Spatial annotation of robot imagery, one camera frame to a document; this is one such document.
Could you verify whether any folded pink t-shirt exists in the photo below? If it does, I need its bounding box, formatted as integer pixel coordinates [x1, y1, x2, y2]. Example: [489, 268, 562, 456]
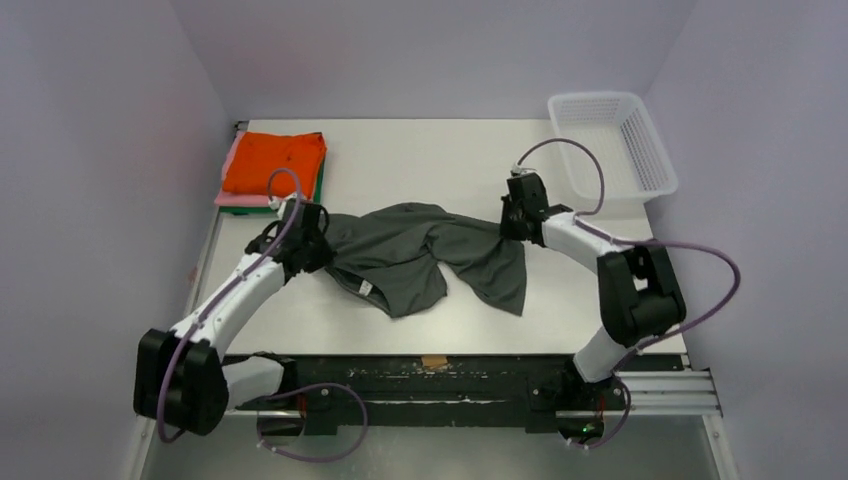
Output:
[216, 132, 294, 207]

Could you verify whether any dark grey t-shirt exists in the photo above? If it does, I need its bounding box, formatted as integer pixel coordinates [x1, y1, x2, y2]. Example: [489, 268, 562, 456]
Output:
[325, 202, 527, 319]

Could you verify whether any white plastic basket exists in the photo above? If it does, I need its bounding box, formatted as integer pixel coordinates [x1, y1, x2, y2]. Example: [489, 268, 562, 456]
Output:
[547, 91, 678, 204]

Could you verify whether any brown tape piece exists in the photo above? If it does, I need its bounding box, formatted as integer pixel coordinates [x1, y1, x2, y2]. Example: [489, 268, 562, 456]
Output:
[421, 355, 449, 370]

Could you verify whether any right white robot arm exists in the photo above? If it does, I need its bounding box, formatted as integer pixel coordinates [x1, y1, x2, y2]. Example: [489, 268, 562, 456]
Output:
[500, 173, 686, 407]

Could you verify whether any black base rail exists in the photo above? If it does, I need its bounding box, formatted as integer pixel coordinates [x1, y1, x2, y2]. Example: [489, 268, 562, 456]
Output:
[233, 354, 690, 437]

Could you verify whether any folded green t-shirt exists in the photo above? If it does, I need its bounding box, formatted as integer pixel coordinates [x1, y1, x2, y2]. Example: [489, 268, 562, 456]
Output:
[219, 132, 325, 217]

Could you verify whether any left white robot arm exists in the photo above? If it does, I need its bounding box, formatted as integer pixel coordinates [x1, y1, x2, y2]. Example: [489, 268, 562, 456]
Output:
[132, 200, 335, 443]

